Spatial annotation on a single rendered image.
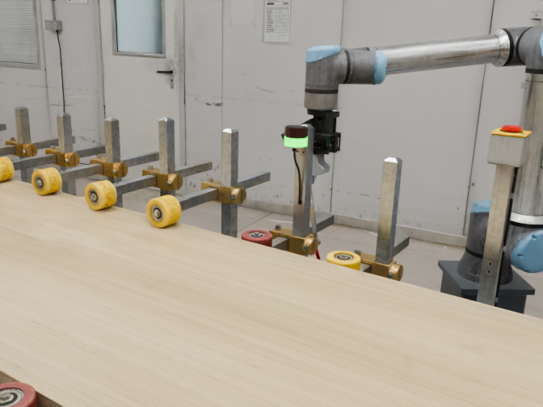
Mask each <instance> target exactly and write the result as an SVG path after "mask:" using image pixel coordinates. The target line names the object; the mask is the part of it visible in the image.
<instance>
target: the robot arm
mask: <svg viewBox="0 0 543 407"><path fill-rule="evenodd" d="M305 62H306V67H305V97H304V108H307V114H308V115H313V116H314V117H313V119H310V120H307V121H305V122H304V123H302V124H310V125H312V126H313V127H314V155H313V170H312V184H314V181H315V179H316V177H317V175H321V174H324V173H328V172H330V165H329V164H327V163H326V162H325V160H324V157H325V156H324V154H327V155H329V153H337V152H338V151H340V141H341V132H336V118H337V117H339V111H333V110H334V109H336V108H337V98H338V88H339V84H359V85H374V86H375V85H379V84H381V83H382V82H383V81H384V80H385V75H390V74H397V73H411V72H419V71H425V70H433V69H447V68H453V67H461V66H468V65H481V64H489V63H491V64H492V65H493V66H495V67H504V66H520V65H526V68H525V75H526V76H525V82H524V94H523V101H522V108H521V114H520V126H521V127H522V130H523V131H530V132H532V133H531V134H530V135H531V138H530V143H529V148H528V158H527V162H526V163H524V164H523V165H522V166H521V167H520V168H519V169H518V171H517V177H516V187H515V192H514V198H513V203H512V209H511V219H510V224H509V230H508V235H507V244H506V249H505V255H504V261H503V271H502V276H501V282H500V285H504V284H508V283H510V282H511V281H512V280H513V270H512V266H511V265H513V266H514V267H515V268H516V269H519V270H522V271H524V272H527V273H537V272H541V271H543V27H509V28H500V29H496V30H494V31H492V33H491V34H490V35H486V36H471V37H464V38H456V39H448V40H433V41H425V42H418V43H409V44H395V45H386V46H379V47H371V48H370V47H363V48H341V47H340V45H323V46H313V47H310V48H308V50H307V54H306V60H305ZM300 125H301V124H300ZM338 139H339V147H338ZM490 203H491V199H481V200H477V201H475V202H473V204H472V208H471V211H470V216H469V227H468V234H467V240H466V247H465V252H464V254H463V255H462V257H461V259H460V261H459V263H458V264H457V273H458V274H459V275H460V276H461V277H463V278H464V279H468V280H469V281H472V282H475V283H479V281H480V275H481V269H482V259H483V253H484V247H485V241H486V231H487V225H488V220H489V214H490Z"/></svg>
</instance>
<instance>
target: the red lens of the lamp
mask: <svg viewBox="0 0 543 407"><path fill-rule="evenodd" d="M284 135H285V136H288V137H307V136H308V127H307V128H302V129H295V128H286V126H285V127H284Z"/></svg>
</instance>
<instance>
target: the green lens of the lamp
mask: <svg viewBox="0 0 543 407"><path fill-rule="evenodd" d="M307 141H308V137H306V138H303V139H293V138H287V137H285V136H284V145H285V146H288V147H297V148H300V147H306V146H307Z"/></svg>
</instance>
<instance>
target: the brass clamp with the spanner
mask: <svg viewBox="0 0 543 407"><path fill-rule="evenodd" d="M281 228H282V229H281V230H275V229H272V230H269V233H271V234H272V240H273V239H275V238H277V237H284V238H288V248H287V249H286V250H284V251H287V252H290V253H293V254H299V255H302V256H304V255H305V254H309V255H314V254H315V253H316V251H317V249H318V239H317V238H316V237H313V234H309V235H307V236H305V237H297V236H293V230H292V229H286V228H283V227H281Z"/></svg>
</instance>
